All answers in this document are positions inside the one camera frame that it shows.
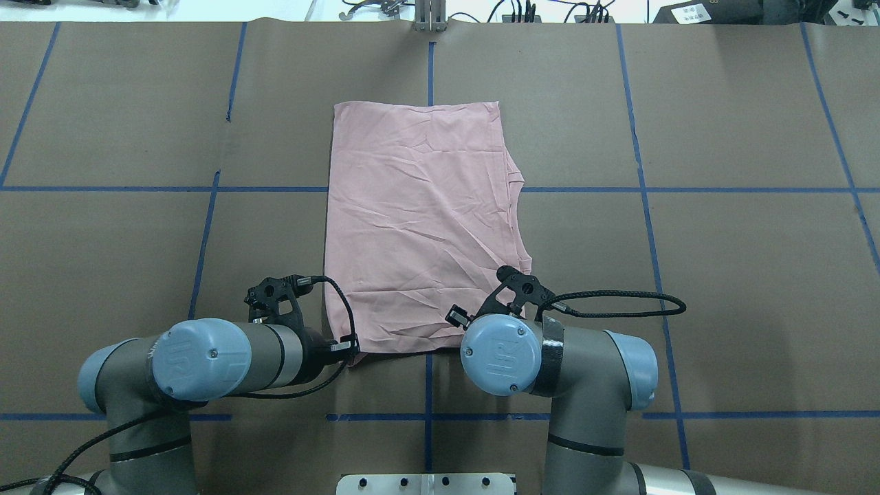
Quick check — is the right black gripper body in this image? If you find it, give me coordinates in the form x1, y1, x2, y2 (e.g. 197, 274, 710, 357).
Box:
472, 265, 556, 320

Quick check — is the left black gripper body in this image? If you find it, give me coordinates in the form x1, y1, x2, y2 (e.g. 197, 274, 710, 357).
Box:
245, 275, 334, 386

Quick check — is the pink Snoopy t-shirt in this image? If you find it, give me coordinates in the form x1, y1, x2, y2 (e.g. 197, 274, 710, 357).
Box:
324, 101, 532, 355

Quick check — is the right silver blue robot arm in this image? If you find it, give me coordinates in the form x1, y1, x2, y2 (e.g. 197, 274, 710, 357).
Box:
446, 265, 799, 494

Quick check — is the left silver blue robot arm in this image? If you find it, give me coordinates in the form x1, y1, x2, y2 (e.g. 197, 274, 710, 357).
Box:
76, 275, 359, 494

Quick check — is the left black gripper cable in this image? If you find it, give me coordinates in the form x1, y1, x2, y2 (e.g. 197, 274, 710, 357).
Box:
237, 275, 360, 400

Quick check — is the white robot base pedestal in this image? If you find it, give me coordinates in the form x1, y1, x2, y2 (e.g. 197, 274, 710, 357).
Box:
335, 472, 518, 494

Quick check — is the aluminium frame post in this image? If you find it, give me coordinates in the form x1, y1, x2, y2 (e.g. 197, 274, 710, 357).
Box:
412, 0, 448, 32

